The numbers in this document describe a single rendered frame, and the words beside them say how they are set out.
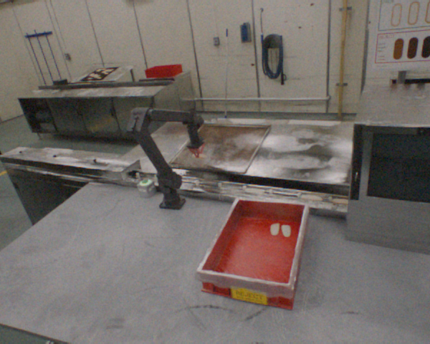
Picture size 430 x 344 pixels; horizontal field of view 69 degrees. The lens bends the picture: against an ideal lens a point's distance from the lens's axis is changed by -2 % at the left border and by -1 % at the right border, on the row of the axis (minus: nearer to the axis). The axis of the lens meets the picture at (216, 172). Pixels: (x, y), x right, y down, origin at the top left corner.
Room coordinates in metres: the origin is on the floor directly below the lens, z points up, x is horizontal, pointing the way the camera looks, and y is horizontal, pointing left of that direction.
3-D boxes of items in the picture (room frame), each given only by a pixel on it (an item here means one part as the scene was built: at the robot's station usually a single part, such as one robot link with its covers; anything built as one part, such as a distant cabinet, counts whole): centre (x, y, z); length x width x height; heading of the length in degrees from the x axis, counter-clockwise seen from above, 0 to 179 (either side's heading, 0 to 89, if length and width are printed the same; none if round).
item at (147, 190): (1.54, 0.40, 0.84); 0.08 x 0.08 x 0.11; 60
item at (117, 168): (2.07, 1.06, 0.89); 1.25 x 0.18 x 0.09; 60
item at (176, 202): (1.40, 0.25, 0.86); 0.12 x 0.09 x 0.08; 68
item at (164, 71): (5.32, 0.61, 0.94); 0.51 x 0.36 x 0.13; 64
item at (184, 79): (5.32, 0.61, 0.44); 0.70 x 0.55 x 0.87; 60
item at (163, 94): (5.47, 1.68, 0.51); 3.00 x 1.26 x 1.03; 60
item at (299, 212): (0.94, -0.12, 0.87); 0.49 x 0.34 x 0.10; 156
